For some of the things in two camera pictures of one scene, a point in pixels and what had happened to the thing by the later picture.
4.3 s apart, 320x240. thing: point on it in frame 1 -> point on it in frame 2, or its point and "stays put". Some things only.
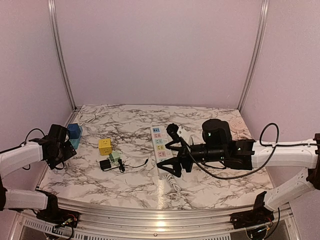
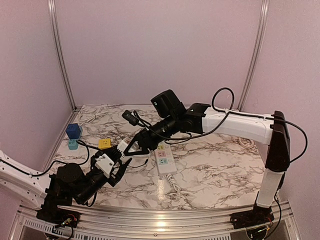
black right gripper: (175, 161) -> (145, 141)
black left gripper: (69, 152) -> (119, 175)
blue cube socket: (74, 131) stays put
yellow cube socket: (105, 146) stays put
